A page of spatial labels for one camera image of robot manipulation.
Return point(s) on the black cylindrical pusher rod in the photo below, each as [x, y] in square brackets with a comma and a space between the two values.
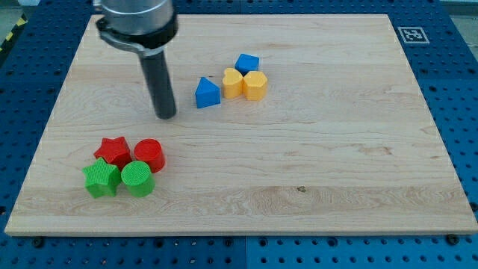
[160, 88]

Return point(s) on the blue triangle block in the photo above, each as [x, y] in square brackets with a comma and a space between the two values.
[207, 93]

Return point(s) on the red cylinder block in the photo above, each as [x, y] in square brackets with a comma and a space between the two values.
[151, 152]

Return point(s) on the red star block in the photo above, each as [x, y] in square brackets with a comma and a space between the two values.
[114, 151]

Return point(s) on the yellow heart block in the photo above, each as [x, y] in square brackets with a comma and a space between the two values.
[232, 83]

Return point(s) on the green cylinder block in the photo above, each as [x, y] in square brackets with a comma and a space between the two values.
[138, 179]

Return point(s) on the blue cube block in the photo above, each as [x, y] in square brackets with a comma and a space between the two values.
[247, 63]

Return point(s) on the yellow hexagon block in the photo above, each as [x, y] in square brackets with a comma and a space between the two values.
[255, 85]

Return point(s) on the green star block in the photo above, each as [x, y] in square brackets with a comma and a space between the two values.
[101, 178]

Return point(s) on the wooden board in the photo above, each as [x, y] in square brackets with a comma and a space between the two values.
[343, 143]

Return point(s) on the white fiducial marker tag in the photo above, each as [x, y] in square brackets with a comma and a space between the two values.
[413, 35]

